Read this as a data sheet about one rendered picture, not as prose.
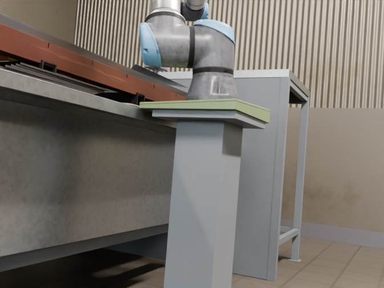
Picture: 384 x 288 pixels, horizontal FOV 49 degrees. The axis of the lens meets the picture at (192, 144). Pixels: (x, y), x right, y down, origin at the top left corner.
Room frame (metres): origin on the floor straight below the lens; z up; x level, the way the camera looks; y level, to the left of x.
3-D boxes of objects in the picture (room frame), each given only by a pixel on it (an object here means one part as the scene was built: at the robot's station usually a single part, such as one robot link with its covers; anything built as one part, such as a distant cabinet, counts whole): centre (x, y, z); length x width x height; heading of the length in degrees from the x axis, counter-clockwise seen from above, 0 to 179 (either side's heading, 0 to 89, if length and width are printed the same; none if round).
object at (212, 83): (1.18, -0.05, 0.76); 0.15 x 0.15 x 0.10
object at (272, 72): (2.62, 0.00, 1.03); 1.30 x 0.60 x 0.04; 65
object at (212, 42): (1.17, -0.03, 0.87); 0.13 x 0.12 x 0.14; 97
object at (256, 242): (2.37, 0.12, 0.50); 1.30 x 0.04 x 1.01; 65
